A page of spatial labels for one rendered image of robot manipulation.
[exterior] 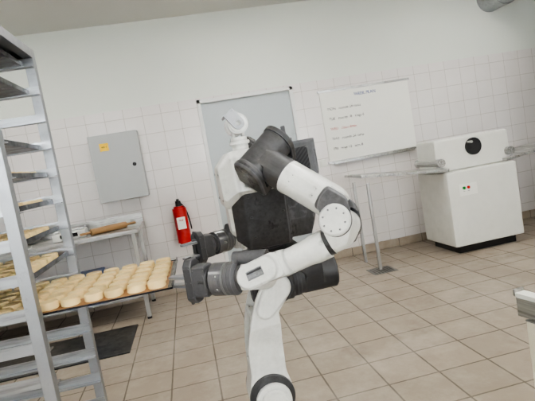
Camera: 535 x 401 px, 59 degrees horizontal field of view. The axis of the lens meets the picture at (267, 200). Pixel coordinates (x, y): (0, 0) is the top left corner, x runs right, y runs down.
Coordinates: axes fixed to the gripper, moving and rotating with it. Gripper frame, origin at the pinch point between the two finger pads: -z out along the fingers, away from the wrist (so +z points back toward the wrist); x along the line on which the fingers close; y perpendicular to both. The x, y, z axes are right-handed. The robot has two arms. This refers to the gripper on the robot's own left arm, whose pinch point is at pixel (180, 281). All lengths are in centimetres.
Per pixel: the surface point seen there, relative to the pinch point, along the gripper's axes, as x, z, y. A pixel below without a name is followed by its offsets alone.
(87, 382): -37, -53, -12
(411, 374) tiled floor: -104, 37, -152
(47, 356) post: -10.6, -26.3, 24.3
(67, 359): -28, -57, -9
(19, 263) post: 13.8, -27.9, 25.1
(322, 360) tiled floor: -105, -19, -170
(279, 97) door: 91, -104, -418
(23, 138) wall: 86, -340, -271
